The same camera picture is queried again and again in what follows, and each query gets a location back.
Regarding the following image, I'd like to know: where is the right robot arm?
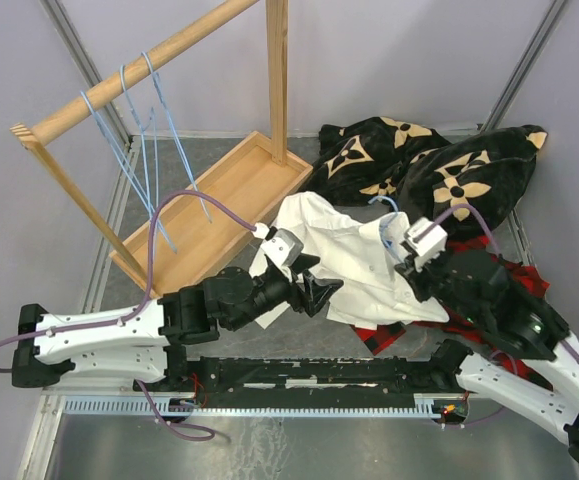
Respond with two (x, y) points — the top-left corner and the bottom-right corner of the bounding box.
(395, 250), (579, 464)

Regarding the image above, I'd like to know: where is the black beige floral blanket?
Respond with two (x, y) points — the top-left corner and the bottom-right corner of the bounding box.
(302, 116), (548, 240)

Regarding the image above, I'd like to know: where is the white shirt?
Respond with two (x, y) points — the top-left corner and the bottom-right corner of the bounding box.
(273, 192), (449, 329)

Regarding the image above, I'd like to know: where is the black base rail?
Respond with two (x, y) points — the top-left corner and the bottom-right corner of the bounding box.
(146, 339), (473, 408)

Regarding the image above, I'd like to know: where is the wooden clothes rack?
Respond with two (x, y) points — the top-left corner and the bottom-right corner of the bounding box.
(10, 1), (312, 294)

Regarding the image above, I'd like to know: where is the blue wire hanger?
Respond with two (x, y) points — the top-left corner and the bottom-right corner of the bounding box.
(141, 51), (214, 224)
(119, 65), (155, 219)
(368, 195), (403, 264)
(79, 90), (179, 254)

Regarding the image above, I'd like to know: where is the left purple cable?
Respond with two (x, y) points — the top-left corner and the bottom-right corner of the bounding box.
(0, 189), (260, 374)

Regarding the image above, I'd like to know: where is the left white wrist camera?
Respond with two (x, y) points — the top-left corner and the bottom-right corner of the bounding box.
(253, 222), (304, 268)

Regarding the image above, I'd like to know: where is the grey slotted cable duct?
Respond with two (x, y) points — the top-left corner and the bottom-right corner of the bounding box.
(62, 395), (441, 420)

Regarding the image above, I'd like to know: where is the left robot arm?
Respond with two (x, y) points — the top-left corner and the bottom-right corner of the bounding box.
(11, 254), (344, 390)

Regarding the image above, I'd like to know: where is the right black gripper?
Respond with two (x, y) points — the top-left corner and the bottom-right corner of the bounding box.
(395, 243), (484, 325)

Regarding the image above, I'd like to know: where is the red black plaid shirt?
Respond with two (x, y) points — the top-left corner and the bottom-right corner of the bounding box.
(351, 235), (553, 391)

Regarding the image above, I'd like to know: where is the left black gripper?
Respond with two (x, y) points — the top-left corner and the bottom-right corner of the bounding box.
(227, 252), (344, 332)

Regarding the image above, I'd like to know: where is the blue wire hanger front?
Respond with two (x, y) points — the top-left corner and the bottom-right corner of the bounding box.
(79, 90), (179, 254)

